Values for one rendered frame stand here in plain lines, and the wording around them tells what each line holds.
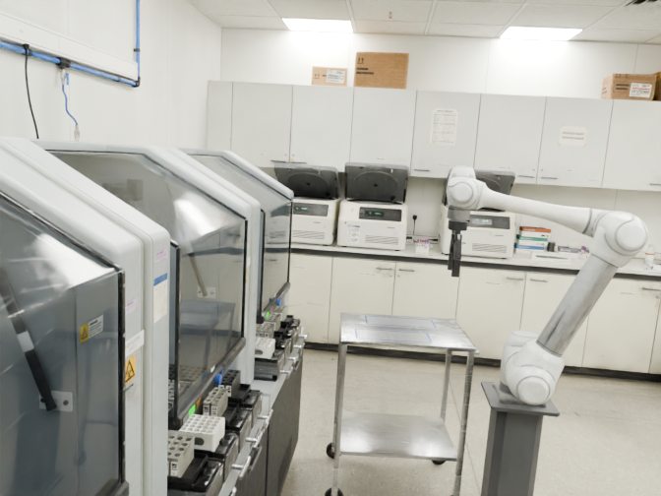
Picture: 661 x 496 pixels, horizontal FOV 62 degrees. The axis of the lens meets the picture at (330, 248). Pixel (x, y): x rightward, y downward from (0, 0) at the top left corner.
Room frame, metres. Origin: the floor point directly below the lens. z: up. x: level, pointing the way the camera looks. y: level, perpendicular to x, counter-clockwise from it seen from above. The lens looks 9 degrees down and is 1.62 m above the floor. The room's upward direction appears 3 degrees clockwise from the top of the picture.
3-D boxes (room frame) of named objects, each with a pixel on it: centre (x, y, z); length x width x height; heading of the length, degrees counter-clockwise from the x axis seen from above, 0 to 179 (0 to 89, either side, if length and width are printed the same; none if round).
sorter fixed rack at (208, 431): (1.44, 0.42, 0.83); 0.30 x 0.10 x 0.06; 84
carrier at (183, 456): (1.28, 0.34, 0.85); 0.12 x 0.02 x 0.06; 175
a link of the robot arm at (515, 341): (2.12, -0.80, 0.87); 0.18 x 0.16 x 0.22; 168
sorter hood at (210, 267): (1.53, 0.55, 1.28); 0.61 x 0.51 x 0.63; 174
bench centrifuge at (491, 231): (4.61, -1.20, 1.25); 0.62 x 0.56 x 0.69; 174
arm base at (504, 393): (2.15, -0.81, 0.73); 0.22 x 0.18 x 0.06; 174
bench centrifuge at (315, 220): (4.74, 0.23, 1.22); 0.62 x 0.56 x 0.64; 173
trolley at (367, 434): (2.57, -0.38, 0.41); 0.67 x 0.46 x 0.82; 90
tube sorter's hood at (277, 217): (2.38, 0.47, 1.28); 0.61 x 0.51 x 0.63; 174
